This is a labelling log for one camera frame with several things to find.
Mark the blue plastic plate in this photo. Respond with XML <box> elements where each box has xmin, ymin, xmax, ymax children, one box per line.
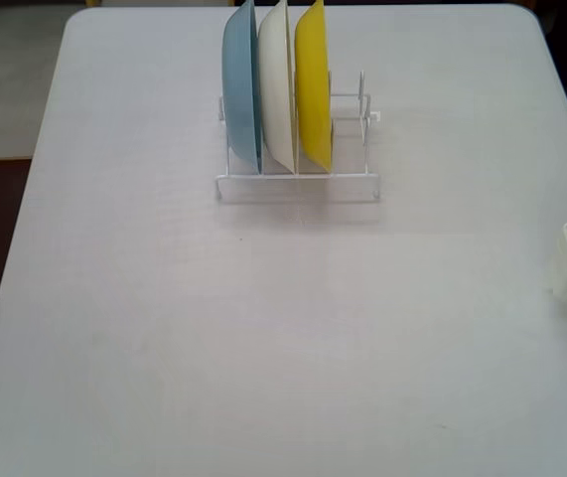
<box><xmin>220</xmin><ymin>0</ymin><xmax>265</xmax><ymax>176</ymax></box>

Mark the white wire dish rack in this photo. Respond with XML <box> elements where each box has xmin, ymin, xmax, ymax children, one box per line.
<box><xmin>214</xmin><ymin>71</ymin><xmax>383</xmax><ymax>203</ymax></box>

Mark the cream plastic plate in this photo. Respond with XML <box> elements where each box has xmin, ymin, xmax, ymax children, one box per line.
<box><xmin>257</xmin><ymin>0</ymin><xmax>298</xmax><ymax>176</ymax></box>

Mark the yellow plastic plate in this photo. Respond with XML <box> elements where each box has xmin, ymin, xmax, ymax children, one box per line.
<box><xmin>294</xmin><ymin>0</ymin><xmax>336</xmax><ymax>175</ymax></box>

